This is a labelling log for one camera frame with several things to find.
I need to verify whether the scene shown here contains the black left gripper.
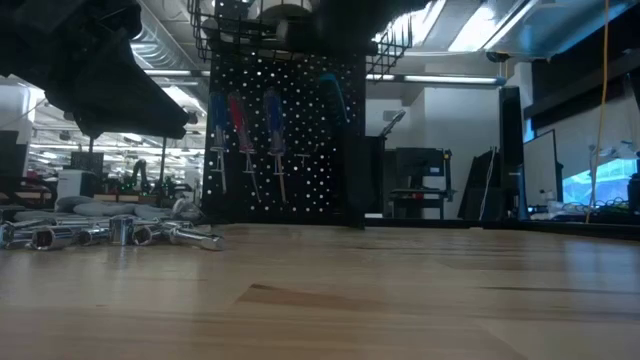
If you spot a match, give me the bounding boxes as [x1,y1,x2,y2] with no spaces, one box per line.
[0,0,190,140]

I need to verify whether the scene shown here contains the blue handled screwdriver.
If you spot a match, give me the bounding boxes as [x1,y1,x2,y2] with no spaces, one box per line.
[262,87,290,205]
[208,91,231,195]

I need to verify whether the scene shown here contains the red handled screwdriver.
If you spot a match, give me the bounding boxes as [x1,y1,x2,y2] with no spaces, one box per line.
[227,91,262,202]

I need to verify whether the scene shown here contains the black background monitor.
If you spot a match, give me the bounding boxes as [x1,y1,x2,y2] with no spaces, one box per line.
[69,151,105,174]

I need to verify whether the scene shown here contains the white box appliance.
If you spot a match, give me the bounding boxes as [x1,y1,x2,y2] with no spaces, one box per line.
[55,168,97,200]

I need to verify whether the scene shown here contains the fluorescent ceiling light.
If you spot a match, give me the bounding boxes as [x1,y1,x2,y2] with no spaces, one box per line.
[367,73,501,85]

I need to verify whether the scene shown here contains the black metal pegboard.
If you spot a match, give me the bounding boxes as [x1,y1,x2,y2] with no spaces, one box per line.
[200,49,367,226]

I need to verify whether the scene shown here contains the black workstation with monitor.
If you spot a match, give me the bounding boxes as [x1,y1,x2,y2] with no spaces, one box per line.
[388,147,455,220]

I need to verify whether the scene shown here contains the black pillar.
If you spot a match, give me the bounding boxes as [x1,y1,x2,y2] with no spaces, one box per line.
[498,85,526,221]

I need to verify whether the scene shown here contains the black leaning panels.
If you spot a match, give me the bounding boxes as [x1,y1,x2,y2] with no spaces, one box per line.
[457,147,501,221]

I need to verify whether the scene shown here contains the white framed panel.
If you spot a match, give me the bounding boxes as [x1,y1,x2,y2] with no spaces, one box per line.
[522,129,565,212]

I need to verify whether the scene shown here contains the blue lit screen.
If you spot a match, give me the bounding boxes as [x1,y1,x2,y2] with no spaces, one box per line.
[562,158,639,206]

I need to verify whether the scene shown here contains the black wire basket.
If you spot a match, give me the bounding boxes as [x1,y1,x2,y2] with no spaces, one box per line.
[187,0,415,76]

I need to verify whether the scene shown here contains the silver ventilation duct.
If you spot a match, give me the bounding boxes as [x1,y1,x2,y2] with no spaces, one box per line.
[132,0,211,71]

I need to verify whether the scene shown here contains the black metal stand frame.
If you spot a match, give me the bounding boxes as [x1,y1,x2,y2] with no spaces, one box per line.
[88,134,170,194]

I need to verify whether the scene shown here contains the yellow cable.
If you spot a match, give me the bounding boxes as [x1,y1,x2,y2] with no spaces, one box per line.
[584,0,611,225]

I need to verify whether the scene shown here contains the black aluminium table frame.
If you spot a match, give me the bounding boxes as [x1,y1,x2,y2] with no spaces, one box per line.
[364,215,640,242]

